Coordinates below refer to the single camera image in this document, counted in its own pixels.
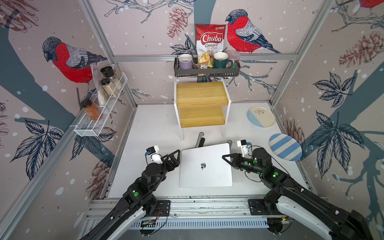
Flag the two-tier wooden shelf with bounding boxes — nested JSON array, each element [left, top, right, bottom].
[[174, 80, 232, 140]]

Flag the cream and blue plate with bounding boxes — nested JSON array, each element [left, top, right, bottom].
[[247, 106, 276, 128]]

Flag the pink glass cup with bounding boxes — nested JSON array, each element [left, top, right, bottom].
[[226, 50, 241, 69]]

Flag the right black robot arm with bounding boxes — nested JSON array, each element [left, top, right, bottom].
[[222, 148, 373, 240]]

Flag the dark green mug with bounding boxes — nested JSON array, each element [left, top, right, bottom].
[[213, 52, 233, 69]]

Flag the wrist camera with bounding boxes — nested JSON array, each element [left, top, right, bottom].
[[145, 145, 163, 165], [237, 140, 251, 156]]

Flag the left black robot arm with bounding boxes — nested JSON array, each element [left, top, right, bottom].
[[82, 147, 181, 240]]

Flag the silver laptop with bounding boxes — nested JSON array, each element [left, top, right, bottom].
[[179, 143, 233, 188]]

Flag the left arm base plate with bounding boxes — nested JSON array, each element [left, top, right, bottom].
[[145, 200, 171, 217]]

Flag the orange spice jar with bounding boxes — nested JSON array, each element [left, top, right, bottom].
[[81, 99, 102, 121]]

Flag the black lid spice jar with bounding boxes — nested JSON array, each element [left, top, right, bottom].
[[101, 66, 123, 91]]

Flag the white wire spice rack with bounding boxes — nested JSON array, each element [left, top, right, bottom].
[[74, 73, 128, 137]]

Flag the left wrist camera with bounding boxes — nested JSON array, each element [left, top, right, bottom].
[[145, 145, 163, 165]]

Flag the lilac mug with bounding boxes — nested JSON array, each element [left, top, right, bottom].
[[178, 54, 194, 70]]

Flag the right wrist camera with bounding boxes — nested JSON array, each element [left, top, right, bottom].
[[237, 140, 251, 156]]

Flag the beige spice jar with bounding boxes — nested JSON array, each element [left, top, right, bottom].
[[100, 78, 118, 98]]

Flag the blue striped plate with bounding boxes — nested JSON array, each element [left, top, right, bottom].
[[269, 134, 303, 162]]

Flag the grey folding laptop stand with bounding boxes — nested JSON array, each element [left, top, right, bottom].
[[195, 132, 233, 148]]

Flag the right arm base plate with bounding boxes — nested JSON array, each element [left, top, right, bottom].
[[248, 199, 286, 217]]

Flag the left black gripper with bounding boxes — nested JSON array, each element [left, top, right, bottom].
[[149, 149, 180, 192]]

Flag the dark grey wall basket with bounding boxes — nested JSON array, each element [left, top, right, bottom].
[[174, 57, 241, 78]]

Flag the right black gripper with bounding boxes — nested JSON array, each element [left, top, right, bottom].
[[222, 153, 265, 177]]

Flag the red Chuba chips bag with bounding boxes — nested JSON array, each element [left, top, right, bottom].
[[196, 24, 226, 68]]

